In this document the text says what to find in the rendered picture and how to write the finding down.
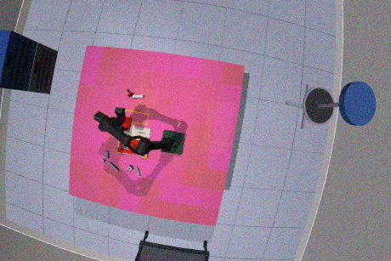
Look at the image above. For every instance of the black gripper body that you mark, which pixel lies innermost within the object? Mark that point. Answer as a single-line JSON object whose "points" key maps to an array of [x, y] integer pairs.
{"points": [[119, 111]]}

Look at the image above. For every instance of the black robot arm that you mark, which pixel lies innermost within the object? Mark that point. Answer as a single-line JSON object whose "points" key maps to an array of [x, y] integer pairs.
{"points": [[145, 146]]}

